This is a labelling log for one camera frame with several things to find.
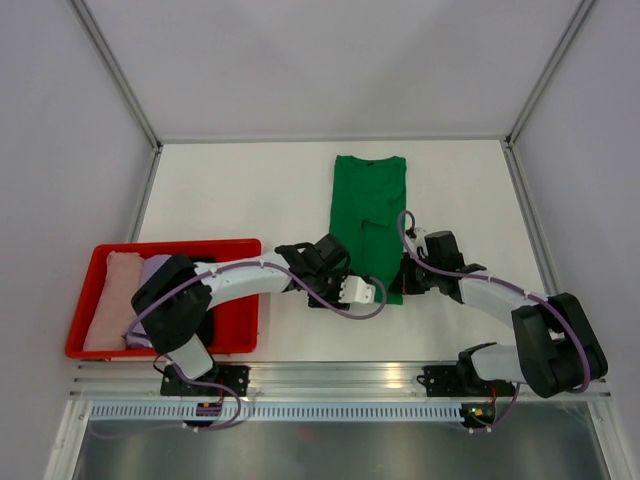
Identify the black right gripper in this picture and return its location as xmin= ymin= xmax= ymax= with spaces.
xmin=389 ymin=252 xmax=441 ymax=295

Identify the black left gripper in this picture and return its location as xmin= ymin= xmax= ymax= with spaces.
xmin=306 ymin=268 xmax=354 ymax=312

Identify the green t shirt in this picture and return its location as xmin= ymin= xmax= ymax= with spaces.
xmin=329 ymin=156 xmax=407 ymax=305

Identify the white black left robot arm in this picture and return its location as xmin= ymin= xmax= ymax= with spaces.
xmin=125 ymin=234 xmax=350 ymax=396

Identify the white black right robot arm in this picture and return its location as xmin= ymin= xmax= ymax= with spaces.
xmin=390 ymin=228 xmax=609 ymax=398

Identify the red plastic bin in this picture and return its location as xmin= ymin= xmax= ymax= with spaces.
xmin=64 ymin=237 xmax=264 ymax=359

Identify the black rolled t shirt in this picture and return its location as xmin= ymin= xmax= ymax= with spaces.
xmin=189 ymin=255 xmax=219 ymax=354

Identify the lavender rolled t shirt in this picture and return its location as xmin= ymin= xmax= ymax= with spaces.
xmin=125 ymin=254 xmax=170 ymax=349

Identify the pink rolled t shirt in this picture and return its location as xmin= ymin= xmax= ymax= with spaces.
xmin=83 ymin=252 xmax=144 ymax=352

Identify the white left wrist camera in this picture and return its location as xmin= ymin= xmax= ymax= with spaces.
xmin=338 ymin=275 xmax=376 ymax=304

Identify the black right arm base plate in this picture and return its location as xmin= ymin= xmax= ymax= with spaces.
xmin=416 ymin=364 xmax=515 ymax=398

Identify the white slotted cable duct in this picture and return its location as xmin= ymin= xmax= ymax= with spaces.
xmin=90 ymin=401 xmax=463 ymax=423

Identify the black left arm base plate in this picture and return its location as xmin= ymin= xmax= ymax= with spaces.
xmin=160 ymin=364 xmax=250 ymax=397

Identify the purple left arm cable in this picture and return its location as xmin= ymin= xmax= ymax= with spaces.
xmin=89 ymin=264 xmax=389 ymax=441

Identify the aluminium mounting rail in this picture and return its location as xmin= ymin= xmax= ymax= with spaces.
xmin=67 ymin=360 xmax=614 ymax=401

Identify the aluminium frame post left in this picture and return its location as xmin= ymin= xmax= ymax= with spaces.
xmin=68 ymin=0 xmax=162 ymax=152

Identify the aluminium frame post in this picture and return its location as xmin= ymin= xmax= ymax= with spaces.
xmin=68 ymin=0 xmax=162 ymax=152
xmin=504 ymin=0 xmax=598 ymax=150

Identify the aluminium frame post right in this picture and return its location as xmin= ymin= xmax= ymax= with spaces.
xmin=504 ymin=0 xmax=598 ymax=150

